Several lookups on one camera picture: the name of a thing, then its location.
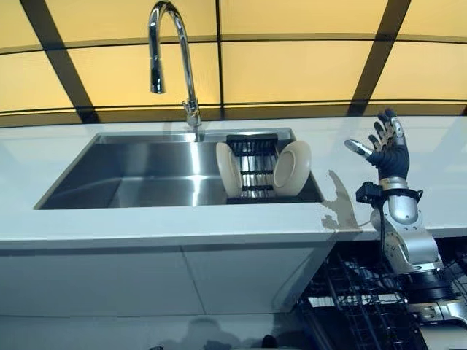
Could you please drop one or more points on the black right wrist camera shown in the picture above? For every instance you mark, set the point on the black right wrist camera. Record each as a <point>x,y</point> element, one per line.
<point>368,193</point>

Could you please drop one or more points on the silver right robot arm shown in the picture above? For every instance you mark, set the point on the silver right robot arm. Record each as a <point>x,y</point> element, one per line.
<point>405,226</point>

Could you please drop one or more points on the black built-in dishwasher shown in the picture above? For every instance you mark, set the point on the black built-in dishwasher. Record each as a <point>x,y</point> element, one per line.
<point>328,291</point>

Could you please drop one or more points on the right robot leg with foot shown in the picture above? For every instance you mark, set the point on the right robot leg with foot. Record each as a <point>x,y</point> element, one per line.
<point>267,342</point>

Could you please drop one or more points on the black dish drying rack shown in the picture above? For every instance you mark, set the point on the black dish drying rack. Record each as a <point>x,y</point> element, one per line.
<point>255,160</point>

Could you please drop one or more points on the chrome gooseneck faucet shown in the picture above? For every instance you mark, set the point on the chrome gooseneck faucet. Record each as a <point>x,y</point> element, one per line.
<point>188,73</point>

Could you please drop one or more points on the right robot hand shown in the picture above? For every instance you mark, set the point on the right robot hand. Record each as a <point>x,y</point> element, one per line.
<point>394,156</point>

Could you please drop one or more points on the stainless steel sink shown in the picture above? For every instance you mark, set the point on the stainless steel sink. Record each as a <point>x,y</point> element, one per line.
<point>146,171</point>

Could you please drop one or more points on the cream round plate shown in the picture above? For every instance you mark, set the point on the cream round plate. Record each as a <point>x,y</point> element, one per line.
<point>292,167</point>
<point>228,167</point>

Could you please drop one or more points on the narrow white cabinet door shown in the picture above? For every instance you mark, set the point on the narrow white cabinet door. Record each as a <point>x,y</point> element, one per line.
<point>241,280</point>

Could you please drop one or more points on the wide white cabinet door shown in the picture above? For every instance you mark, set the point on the wide white cabinet door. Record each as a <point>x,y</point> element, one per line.
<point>91,280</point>

